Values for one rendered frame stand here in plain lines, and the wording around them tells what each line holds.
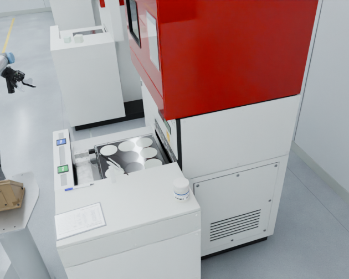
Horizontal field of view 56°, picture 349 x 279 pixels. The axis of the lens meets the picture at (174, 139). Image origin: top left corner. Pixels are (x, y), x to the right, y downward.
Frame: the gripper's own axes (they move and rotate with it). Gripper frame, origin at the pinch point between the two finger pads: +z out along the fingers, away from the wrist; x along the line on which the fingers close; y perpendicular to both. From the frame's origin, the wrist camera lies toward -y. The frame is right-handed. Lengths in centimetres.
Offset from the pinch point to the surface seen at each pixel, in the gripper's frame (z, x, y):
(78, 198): 73, -80, 5
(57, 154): 48, -49, -1
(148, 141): 88, -24, 22
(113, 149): 72, -33, 11
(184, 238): 125, -79, 14
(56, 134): 37.3, -30.9, -1.5
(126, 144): 77, -28, 15
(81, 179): 67, -57, -2
